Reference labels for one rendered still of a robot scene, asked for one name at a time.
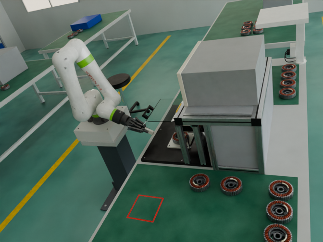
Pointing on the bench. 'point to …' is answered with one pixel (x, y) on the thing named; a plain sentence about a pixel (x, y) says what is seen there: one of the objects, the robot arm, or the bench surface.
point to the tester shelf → (227, 110)
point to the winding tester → (224, 72)
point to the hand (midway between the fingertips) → (149, 131)
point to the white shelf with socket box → (281, 10)
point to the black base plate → (155, 151)
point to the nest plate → (179, 144)
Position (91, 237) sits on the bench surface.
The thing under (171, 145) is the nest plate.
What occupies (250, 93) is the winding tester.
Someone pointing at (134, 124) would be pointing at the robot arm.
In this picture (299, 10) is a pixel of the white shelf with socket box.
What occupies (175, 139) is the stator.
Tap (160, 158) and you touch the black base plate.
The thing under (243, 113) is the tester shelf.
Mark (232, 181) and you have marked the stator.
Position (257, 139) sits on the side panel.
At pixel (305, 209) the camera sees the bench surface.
